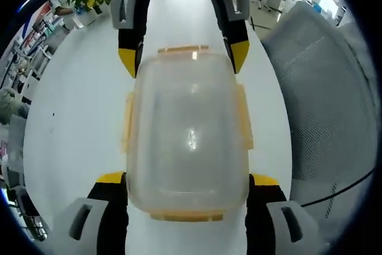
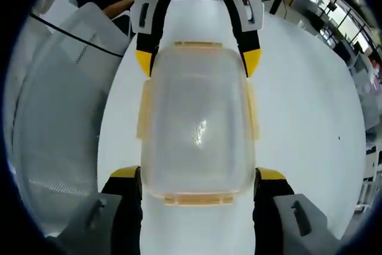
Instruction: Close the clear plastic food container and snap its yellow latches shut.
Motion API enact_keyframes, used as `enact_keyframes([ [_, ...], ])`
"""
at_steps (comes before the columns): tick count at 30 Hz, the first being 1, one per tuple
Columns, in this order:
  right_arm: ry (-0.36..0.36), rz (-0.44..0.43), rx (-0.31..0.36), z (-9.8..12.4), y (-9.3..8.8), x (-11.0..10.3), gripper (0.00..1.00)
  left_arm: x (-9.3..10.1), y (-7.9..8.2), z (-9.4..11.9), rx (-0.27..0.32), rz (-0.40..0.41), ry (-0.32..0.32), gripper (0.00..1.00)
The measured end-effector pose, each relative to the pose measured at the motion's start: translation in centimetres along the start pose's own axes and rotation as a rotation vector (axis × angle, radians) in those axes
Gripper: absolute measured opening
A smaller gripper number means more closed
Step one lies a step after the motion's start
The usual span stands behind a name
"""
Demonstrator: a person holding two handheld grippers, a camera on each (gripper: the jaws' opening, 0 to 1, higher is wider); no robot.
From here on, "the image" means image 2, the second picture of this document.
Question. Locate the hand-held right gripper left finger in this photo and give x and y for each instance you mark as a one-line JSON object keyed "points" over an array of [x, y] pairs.
{"points": [[119, 222]]}

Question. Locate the white side desk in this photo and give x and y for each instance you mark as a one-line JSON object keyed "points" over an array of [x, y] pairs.
{"points": [[373, 177]]}

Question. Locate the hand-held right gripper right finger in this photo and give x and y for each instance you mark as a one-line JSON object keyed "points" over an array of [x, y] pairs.
{"points": [[277, 225]]}

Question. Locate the clear container lid yellow clips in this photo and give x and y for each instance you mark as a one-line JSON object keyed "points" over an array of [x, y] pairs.
{"points": [[197, 102]]}

